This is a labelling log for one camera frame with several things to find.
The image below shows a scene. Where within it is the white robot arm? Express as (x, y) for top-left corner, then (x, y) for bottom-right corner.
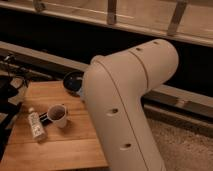
(83, 39), (179, 171)

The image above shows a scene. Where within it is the black bowl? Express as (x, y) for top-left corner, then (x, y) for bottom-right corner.
(63, 71), (84, 96)

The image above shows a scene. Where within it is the white cup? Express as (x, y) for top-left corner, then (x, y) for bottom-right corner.
(47, 104), (67, 128)

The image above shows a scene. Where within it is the small black object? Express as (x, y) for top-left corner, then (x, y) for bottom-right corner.
(39, 113), (51, 126)

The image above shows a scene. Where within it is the white plastic bottle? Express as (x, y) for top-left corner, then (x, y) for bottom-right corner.
(28, 107), (46, 142)

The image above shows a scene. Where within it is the black equipment with cables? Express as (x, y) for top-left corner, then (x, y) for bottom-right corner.
(0, 53), (29, 161)

